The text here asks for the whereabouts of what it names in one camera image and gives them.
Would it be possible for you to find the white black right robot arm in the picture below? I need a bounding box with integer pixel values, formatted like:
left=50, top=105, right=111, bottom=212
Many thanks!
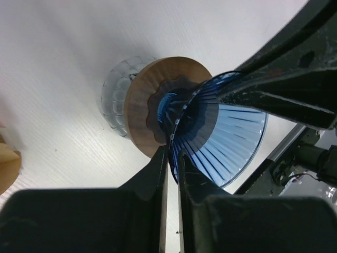
left=217, top=1, right=336, bottom=194

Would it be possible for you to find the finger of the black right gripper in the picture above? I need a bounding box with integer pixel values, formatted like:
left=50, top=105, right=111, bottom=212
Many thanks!
left=217, top=1, right=336, bottom=130

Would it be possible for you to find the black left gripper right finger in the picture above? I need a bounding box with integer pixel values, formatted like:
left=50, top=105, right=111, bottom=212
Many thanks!
left=178, top=154, right=336, bottom=252

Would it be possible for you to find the brown wooden dripper ring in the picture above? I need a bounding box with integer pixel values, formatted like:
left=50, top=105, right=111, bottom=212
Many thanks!
left=124, top=55, right=219, bottom=159

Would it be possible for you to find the grey glass coffee server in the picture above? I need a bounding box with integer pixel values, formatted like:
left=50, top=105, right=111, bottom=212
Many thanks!
left=100, top=56, right=156, bottom=138

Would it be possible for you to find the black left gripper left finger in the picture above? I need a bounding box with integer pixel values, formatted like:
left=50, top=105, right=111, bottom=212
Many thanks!
left=1, top=146, right=168, bottom=252

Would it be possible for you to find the blue plastic coffee dripper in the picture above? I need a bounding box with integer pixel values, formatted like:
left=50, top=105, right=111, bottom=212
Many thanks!
left=156, top=71, right=268, bottom=188

